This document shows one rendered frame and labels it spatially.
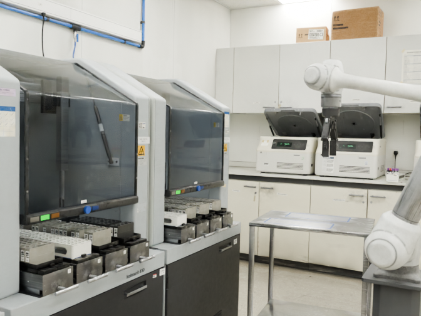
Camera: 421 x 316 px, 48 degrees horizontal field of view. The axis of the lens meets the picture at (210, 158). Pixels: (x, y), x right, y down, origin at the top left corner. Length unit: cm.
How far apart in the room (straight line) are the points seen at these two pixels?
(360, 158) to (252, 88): 139
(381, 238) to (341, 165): 261
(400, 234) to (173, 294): 108
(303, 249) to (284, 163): 84
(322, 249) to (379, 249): 271
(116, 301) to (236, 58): 359
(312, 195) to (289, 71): 128
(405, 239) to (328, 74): 70
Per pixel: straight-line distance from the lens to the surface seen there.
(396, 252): 184
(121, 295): 199
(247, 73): 504
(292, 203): 455
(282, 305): 292
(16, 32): 313
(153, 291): 219
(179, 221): 235
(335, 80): 198
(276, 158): 457
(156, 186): 225
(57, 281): 171
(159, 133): 225
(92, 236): 191
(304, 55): 485
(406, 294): 211
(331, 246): 451
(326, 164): 443
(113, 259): 191
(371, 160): 436
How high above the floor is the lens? 128
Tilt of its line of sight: 3 degrees down
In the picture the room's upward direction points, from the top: 1 degrees clockwise
